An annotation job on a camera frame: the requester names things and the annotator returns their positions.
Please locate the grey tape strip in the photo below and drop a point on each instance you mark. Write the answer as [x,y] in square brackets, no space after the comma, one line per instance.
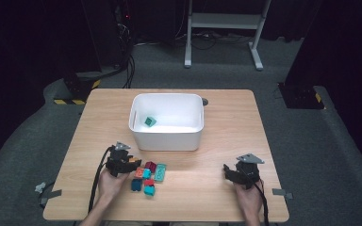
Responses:
[52,194]
[283,193]

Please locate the person's right hand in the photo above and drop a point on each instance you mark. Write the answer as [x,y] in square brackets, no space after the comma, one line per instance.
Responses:
[250,199]

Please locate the black stand base yellow stripes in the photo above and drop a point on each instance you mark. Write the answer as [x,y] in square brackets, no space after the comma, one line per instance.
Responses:
[78,89]

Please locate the white metal stand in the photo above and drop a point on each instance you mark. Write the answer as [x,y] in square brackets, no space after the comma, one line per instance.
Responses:
[226,20]

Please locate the maroon building block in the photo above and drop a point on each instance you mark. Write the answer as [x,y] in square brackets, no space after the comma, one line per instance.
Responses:
[151,166]

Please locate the dark curtain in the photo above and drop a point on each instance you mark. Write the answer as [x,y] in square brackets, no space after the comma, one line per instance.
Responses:
[19,62]
[342,47]

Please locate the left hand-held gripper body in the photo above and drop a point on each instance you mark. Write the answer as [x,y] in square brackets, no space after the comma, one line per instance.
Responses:
[118,160]

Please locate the grey round knob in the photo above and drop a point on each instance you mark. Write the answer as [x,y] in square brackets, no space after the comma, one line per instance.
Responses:
[205,101]

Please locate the person's left hand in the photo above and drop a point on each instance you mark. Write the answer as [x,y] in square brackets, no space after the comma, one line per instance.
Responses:
[111,186]

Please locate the orange-red building block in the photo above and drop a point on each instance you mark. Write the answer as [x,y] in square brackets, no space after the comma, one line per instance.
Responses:
[139,172]

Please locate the white plastic bin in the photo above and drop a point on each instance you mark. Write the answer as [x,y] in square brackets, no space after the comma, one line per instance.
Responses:
[169,141]

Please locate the small teal building block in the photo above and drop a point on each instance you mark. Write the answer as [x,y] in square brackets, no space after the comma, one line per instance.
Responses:
[146,173]

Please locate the long mint green building block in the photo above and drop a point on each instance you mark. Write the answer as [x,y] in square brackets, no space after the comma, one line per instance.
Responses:
[160,172]

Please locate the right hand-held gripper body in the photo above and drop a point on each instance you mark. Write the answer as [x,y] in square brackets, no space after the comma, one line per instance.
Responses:
[248,172]

